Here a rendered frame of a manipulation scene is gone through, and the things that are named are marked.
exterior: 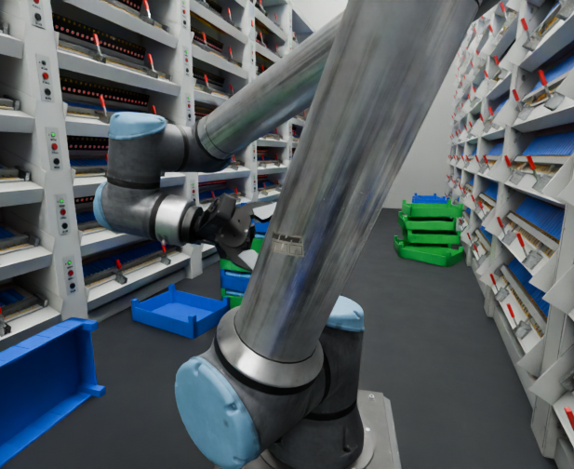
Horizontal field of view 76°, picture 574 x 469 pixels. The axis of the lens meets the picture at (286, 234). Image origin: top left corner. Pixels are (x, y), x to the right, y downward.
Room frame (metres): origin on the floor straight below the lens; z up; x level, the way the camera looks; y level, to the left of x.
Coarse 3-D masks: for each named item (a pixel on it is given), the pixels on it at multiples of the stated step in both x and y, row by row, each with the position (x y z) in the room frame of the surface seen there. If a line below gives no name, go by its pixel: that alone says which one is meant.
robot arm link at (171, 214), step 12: (168, 204) 0.65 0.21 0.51; (180, 204) 0.65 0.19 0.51; (192, 204) 0.68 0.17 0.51; (156, 216) 0.64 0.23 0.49; (168, 216) 0.64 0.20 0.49; (180, 216) 0.64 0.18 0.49; (156, 228) 0.64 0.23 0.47; (168, 228) 0.63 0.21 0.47; (180, 228) 0.64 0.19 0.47; (168, 240) 0.64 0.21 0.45; (180, 240) 0.65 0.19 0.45
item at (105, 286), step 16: (96, 256) 1.41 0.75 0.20; (112, 256) 1.47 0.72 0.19; (128, 256) 1.51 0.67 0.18; (144, 256) 1.54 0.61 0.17; (160, 256) 1.60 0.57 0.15; (176, 256) 1.69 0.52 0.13; (96, 272) 1.32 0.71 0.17; (112, 272) 1.35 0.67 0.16; (128, 272) 1.41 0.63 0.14; (144, 272) 1.47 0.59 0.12; (160, 272) 1.53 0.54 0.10; (96, 288) 1.25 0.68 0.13; (112, 288) 1.28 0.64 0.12; (128, 288) 1.36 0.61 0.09; (96, 304) 1.21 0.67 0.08
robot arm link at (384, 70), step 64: (384, 0) 0.33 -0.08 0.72; (448, 0) 0.32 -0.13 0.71; (384, 64) 0.33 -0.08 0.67; (448, 64) 0.35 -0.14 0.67; (320, 128) 0.36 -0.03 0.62; (384, 128) 0.34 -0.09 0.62; (320, 192) 0.36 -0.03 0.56; (384, 192) 0.37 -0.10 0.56; (320, 256) 0.37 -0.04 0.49; (256, 320) 0.40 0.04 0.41; (320, 320) 0.40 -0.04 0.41; (192, 384) 0.42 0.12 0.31; (256, 384) 0.39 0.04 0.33; (320, 384) 0.48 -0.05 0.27; (256, 448) 0.38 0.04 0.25
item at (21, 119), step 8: (0, 88) 1.11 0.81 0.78; (8, 88) 1.10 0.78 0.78; (0, 96) 1.12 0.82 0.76; (8, 96) 1.09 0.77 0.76; (16, 96) 1.09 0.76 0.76; (24, 96) 1.08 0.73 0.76; (16, 104) 1.07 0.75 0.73; (24, 104) 1.09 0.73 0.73; (32, 104) 1.08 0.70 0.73; (0, 112) 1.01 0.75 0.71; (8, 112) 1.04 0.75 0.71; (16, 112) 1.07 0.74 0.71; (24, 112) 1.09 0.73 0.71; (32, 112) 1.08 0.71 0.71; (0, 120) 1.00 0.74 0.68; (8, 120) 1.02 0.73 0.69; (16, 120) 1.03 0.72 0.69; (24, 120) 1.05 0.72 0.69; (32, 120) 1.07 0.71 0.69; (0, 128) 1.00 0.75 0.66; (8, 128) 1.02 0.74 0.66; (16, 128) 1.04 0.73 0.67; (24, 128) 1.06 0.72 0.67; (32, 128) 1.08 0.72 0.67
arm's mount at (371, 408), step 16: (368, 400) 0.72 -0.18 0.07; (368, 416) 0.67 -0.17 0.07; (384, 416) 0.67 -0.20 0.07; (368, 432) 0.62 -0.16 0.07; (384, 432) 0.62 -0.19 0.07; (368, 448) 0.58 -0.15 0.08; (384, 448) 0.58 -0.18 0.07; (256, 464) 0.53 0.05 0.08; (272, 464) 0.53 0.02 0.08; (352, 464) 0.54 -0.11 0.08; (368, 464) 0.54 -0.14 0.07; (384, 464) 0.54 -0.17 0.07
